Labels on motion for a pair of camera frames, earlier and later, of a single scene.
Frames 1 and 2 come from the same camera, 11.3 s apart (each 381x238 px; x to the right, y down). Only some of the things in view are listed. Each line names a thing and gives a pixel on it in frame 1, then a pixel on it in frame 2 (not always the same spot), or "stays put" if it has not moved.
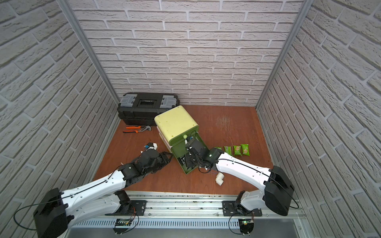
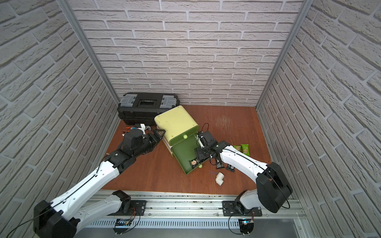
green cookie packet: (237, 150) stays put
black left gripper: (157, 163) → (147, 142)
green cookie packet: (245, 149) stays put
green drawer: (179, 151) stays put
